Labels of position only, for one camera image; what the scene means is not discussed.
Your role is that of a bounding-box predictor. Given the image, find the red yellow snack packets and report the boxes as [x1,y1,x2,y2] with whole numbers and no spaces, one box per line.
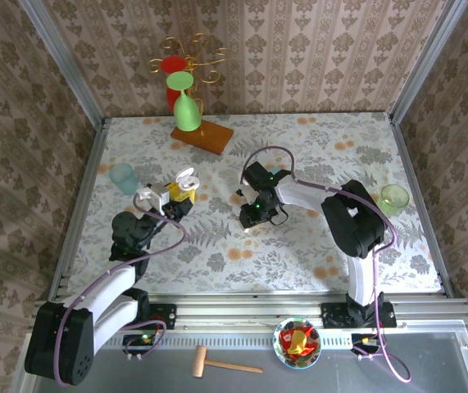
[279,321,317,361]

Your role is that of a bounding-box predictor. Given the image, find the green plastic tumbler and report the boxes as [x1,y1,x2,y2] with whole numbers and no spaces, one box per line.
[379,183,411,217]

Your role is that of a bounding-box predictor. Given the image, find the small wooden mallet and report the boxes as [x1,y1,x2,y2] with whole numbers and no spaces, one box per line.
[192,345,265,378]

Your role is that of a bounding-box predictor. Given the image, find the green wine glass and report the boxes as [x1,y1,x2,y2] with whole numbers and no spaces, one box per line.
[166,71,202,133]

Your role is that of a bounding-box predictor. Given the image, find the patterned bowl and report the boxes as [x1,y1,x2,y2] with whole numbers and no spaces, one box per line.
[272,316,323,369]

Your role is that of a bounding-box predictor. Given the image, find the aluminium table side rail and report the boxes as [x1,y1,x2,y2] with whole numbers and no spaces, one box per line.
[48,118,110,300]
[388,114,457,298]

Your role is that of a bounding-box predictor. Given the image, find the white earbud charging case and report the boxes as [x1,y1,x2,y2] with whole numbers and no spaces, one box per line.
[174,167,201,192]

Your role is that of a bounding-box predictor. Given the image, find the teal plastic tumbler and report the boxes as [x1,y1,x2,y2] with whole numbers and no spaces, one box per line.
[108,162,139,197]

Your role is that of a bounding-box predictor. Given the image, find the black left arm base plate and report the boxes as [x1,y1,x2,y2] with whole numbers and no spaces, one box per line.
[104,301,178,331]

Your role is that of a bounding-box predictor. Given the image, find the grey metal shelf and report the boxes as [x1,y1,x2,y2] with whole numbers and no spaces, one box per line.
[11,329,468,393]

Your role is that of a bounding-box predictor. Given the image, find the aluminium upright frame post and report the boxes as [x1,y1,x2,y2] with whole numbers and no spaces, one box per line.
[388,0,468,124]
[18,0,107,129]

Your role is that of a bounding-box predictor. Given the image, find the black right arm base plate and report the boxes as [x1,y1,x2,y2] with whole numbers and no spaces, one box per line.
[320,301,398,329]

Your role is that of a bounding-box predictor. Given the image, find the red wine glass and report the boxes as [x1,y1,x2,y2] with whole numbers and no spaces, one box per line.
[160,56,190,112]

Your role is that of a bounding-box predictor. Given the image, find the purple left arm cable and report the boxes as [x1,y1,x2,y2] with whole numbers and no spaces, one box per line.
[52,191,189,388]

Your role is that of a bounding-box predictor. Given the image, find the gold wire rack wooden base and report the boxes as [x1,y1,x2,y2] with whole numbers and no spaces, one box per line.
[148,32,235,156]

